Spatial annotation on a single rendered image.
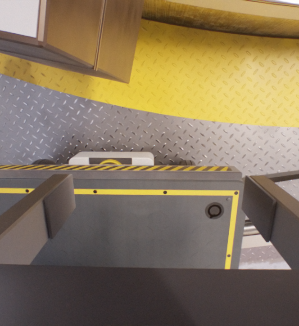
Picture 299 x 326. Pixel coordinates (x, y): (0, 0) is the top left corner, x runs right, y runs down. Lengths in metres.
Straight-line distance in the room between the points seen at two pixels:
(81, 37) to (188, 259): 0.55
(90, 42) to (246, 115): 0.71
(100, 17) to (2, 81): 0.76
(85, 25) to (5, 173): 0.48
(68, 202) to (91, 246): 0.46
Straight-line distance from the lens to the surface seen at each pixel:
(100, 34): 0.23
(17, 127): 0.95
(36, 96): 0.91
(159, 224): 0.57
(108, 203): 0.55
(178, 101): 0.81
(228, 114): 0.85
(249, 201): 0.17
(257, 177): 0.17
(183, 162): 0.74
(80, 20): 0.18
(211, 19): 0.76
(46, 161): 0.82
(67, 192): 0.16
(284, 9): 0.60
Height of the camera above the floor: 0.81
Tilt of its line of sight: 74 degrees down
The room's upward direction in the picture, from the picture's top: 174 degrees counter-clockwise
